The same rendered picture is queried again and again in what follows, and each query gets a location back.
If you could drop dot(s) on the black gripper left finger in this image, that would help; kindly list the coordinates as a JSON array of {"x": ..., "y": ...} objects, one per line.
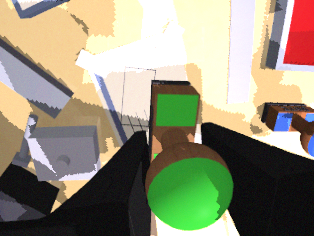
[{"x": 112, "y": 203}]

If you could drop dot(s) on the pale lavender flat bar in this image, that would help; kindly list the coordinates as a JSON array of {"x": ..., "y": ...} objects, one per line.
[{"x": 242, "y": 19}]

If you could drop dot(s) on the light grey rectangular bar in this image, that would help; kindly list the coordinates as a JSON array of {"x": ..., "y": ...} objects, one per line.
[{"x": 31, "y": 82}]

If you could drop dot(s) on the blue and white stamp pad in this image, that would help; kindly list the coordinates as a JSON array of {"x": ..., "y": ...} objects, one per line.
[{"x": 32, "y": 8}]

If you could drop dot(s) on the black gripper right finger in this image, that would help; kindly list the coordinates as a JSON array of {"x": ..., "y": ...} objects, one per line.
[{"x": 273, "y": 189}]

